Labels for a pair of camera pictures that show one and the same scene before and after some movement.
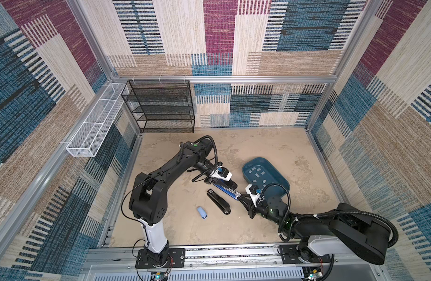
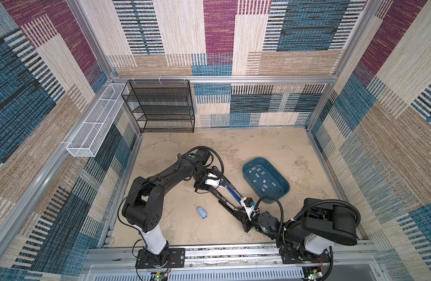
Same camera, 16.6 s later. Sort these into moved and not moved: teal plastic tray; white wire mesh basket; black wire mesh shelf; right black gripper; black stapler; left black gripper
Moved: left black gripper; black stapler; right black gripper
Not moved: white wire mesh basket; teal plastic tray; black wire mesh shelf
